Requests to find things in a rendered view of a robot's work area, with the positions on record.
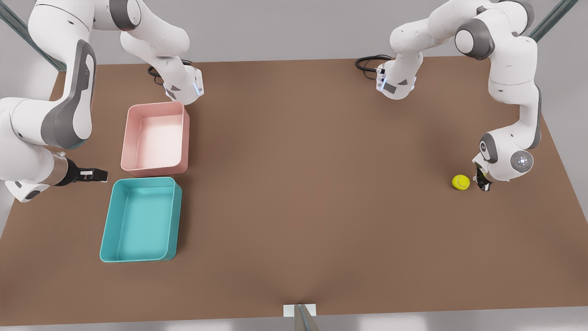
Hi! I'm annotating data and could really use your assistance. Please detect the teal rectangular tray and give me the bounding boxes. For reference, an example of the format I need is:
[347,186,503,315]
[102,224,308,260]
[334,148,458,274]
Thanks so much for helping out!
[100,177,183,263]

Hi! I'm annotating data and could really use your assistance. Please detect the pink rectangular tray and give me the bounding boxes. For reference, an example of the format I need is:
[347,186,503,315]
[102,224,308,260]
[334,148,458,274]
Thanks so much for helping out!
[121,102,190,177]

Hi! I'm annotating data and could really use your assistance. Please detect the black cable loop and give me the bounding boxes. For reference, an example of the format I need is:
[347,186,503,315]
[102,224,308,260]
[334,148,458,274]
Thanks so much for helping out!
[355,55,394,80]
[147,59,193,86]

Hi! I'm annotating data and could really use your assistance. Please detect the silver frame post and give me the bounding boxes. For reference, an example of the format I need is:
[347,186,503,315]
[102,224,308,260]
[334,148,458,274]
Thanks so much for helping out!
[0,4,67,73]
[528,0,579,43]
[283,304,321,331]

